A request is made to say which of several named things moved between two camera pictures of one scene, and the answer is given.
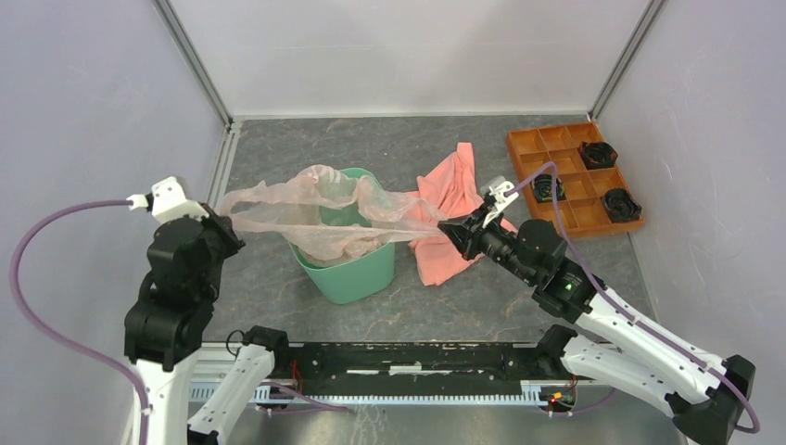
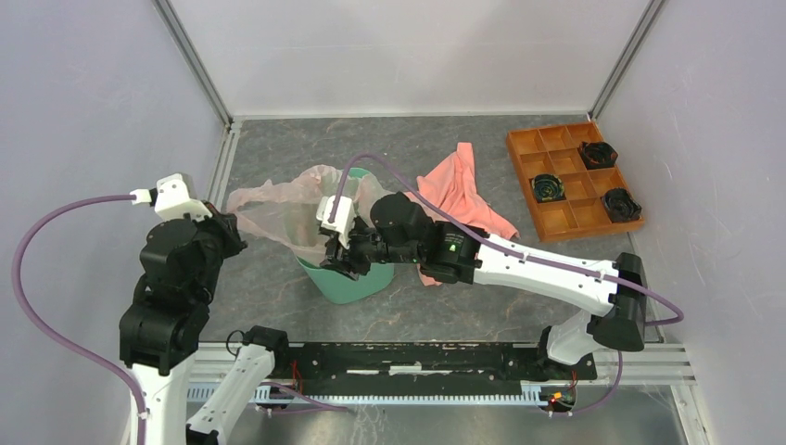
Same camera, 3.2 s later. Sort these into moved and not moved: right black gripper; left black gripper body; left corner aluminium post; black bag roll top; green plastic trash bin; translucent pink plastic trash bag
Moved: right black gripper; translucent pink plastic trash bag
Not moved: black bag roll top; left black gripper body; left corner aluminium post; green plastic trash bin
